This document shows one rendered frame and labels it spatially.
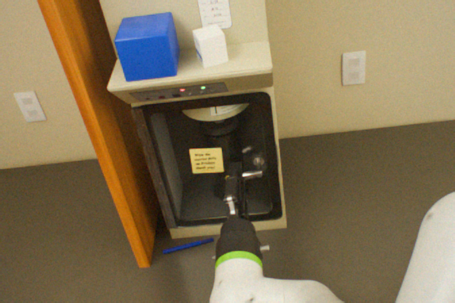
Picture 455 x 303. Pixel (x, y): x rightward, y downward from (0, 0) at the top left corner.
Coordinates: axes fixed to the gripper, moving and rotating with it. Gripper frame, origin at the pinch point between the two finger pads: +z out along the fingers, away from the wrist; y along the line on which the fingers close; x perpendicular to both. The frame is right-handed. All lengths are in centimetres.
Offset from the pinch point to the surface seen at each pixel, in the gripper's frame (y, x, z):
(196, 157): 5.1, 8.5, 4.1
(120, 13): 43.6, 11.3, 5.5
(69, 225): -17, 56, 14
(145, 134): 15.2, 17.4, 4.2
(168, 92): 28.0, 6.5, -2.0
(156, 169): 4.5, 19.2, 4.2
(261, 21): 34.0, -14.9, 5.5
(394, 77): -16, -48, 49
